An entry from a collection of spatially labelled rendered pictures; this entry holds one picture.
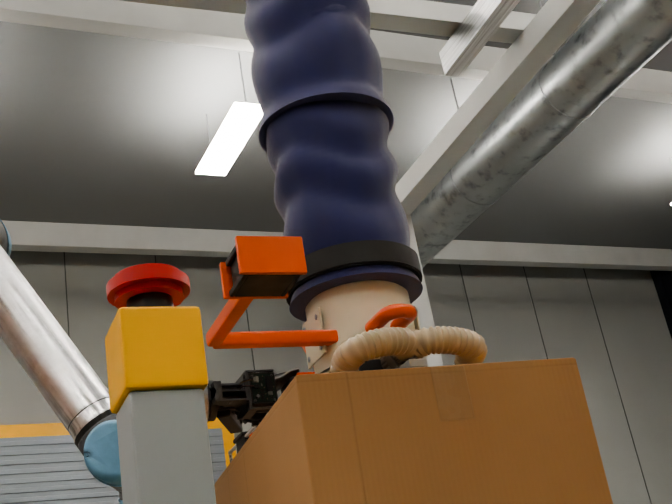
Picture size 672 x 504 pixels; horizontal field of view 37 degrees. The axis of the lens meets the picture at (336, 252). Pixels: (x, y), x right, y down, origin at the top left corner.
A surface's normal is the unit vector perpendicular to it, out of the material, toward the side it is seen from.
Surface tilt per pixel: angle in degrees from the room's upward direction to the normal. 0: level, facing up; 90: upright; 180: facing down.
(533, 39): 90
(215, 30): 90
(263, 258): 91
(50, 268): 90
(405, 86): 180
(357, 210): 74
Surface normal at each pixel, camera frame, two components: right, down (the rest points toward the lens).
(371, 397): 0.27, -0.43
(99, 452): -0.03, -0.33
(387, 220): 0.61, -0.54
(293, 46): -0.46, -0.44
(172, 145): 0.16, 0.90
